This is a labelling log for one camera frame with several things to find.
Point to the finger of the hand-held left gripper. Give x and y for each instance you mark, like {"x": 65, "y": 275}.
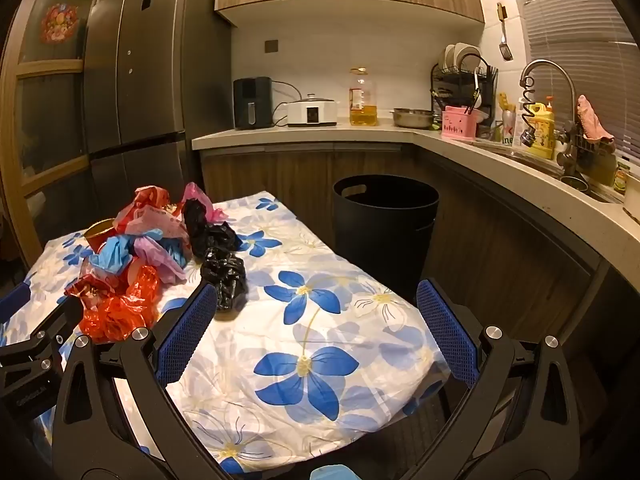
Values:
{"x": 15, "y": 297}
{"x": 65, "y": 312}

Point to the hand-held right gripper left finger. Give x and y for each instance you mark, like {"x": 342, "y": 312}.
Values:
{"x": 186, "y": 330}

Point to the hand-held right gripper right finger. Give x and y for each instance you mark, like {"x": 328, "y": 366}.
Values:
{"x": 446, "y": 330}

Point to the purple plastic bag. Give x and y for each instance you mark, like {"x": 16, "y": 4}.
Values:
{"x": 160, "y": 260}

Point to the red paper cup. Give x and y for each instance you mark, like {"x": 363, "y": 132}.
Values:
{"x": 97, "y": 235}

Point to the black trash bin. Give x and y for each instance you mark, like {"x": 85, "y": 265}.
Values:
{"x": 385, "y": 230}

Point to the magenta plastic bag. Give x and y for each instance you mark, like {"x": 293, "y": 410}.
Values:
{"x": 197, "y": 195}

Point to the black plastic bag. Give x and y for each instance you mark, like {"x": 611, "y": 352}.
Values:
{"x": 215, "y": 237}
{"x": 227, "y": 275}

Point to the blue plastic bag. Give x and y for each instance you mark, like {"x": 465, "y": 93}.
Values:
{"x": 112, "y": 257}

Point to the blue floral tablecloth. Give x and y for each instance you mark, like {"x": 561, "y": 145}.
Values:
{"x": 300, "y": 340}

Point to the pink printed plastic bag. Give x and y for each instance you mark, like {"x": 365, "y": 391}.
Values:
{"x": 150, "y": 210}

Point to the steel sink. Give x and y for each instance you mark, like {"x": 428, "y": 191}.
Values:
{"x": 525, "y": 157}

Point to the small steel bowl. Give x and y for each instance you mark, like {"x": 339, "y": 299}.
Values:
{"x": 575, "y": 183}

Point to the pink plastic basket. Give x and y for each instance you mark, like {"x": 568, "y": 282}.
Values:
{"x": 459, "y": 124}

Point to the silver drink can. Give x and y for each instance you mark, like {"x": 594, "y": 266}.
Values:
{"x": 508, "y": 130}

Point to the steel basin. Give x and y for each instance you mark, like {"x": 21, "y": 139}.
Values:
{"x": 412, "y": 117}

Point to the yellow detergent bottle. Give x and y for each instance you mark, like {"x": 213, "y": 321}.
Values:
{"x": 544, "y": 130}

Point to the white pump bottle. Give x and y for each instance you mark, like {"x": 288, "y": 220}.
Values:
{"x": 520, "y": 117}

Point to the black sink caddy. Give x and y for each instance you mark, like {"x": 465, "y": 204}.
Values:
{"x": 597, "y": 160}

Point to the small glass jar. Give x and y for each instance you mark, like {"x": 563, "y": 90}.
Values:
{"x": 621, "y": 178}

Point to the wooden glass door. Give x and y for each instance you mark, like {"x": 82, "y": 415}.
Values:
{"x": 50, "y": 67}

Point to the yellow scrubber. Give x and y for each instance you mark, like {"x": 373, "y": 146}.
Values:
{"x": 505, "y": 101}

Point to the black air fryer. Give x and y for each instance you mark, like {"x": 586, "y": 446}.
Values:
{"x": 252, "y": 102}

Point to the cooking oil bottle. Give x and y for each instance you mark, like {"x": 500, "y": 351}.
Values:
{"x": 363, "y": 105}

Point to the grey refrigerator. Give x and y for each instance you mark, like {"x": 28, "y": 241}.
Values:
{"x": 150, "y": 85}

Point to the white electric cooker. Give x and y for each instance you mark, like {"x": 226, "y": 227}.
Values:
{"x": 312, "y": 112}

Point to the black dish rack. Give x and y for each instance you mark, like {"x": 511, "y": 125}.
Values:
{"x": 462, "y": 77}

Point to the pink cloth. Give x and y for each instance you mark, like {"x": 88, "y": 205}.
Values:
{"x": 592, "y": 120}

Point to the red door decoration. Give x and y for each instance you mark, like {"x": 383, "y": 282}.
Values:
{"x": 60, "y": 22}

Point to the steel kitchen faucet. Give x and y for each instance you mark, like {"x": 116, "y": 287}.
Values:
{"x": 545, "y": 62}

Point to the hanging slotted spatula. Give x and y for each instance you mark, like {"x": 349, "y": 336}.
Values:
{"x": 505, "y": 50}

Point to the window blinds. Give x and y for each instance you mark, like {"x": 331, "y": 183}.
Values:
{"x": 590, "y": 20}

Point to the dark wall socket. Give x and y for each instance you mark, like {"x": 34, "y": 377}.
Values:
{"x": 271, "y": 46}

